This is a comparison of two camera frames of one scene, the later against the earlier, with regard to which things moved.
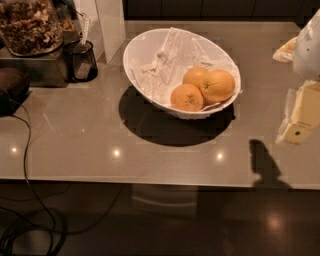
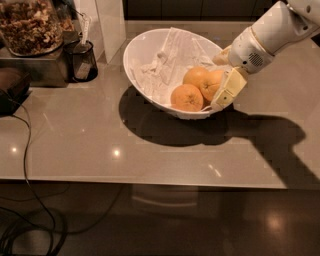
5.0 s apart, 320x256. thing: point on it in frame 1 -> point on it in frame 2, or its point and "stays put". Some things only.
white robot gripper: [308, 50] -> [247, 50]
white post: [107, 25] stays put
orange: [195, 76] stays put
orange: [217, 86] stays put
